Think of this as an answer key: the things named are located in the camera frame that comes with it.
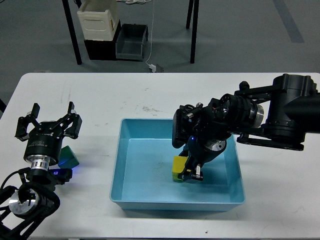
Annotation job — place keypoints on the black table leg far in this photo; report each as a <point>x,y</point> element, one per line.
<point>189,13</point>

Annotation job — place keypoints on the black table leg right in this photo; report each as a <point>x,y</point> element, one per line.
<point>195,16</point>

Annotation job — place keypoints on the light blue plastic box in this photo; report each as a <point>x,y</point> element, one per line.
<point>142,178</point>

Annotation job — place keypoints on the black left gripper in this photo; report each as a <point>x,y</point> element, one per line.
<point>45,139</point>

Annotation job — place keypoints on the cream plastic container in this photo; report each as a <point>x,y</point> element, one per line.
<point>98,19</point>

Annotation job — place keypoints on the white power adapter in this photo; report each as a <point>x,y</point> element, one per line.
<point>152,68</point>

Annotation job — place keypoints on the black crate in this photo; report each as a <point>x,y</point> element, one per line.
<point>103,50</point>

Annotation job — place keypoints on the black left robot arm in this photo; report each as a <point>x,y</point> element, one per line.
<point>35,199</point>

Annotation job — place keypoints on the black table leg left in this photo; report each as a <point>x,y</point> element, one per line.
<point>72,33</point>

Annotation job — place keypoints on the yellow block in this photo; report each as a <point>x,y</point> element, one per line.
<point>178,165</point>

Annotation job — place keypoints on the green block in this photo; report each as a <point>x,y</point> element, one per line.
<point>68,159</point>

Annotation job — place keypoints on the grey plastic bin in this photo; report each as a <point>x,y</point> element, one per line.
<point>131,42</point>

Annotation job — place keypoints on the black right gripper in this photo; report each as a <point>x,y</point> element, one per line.
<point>202,133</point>

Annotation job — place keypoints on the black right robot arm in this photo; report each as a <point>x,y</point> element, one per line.
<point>275,116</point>

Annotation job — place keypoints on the black table leg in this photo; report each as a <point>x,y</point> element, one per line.
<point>195,16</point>
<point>72,33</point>
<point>189,13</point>

